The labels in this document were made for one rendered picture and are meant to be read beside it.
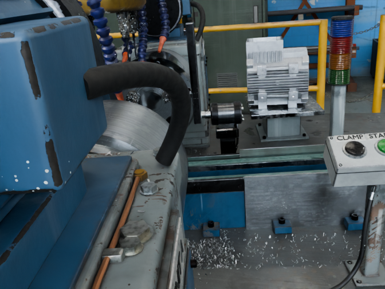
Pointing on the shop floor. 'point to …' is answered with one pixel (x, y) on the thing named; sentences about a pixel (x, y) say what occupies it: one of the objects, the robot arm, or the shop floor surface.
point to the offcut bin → (373, 57)
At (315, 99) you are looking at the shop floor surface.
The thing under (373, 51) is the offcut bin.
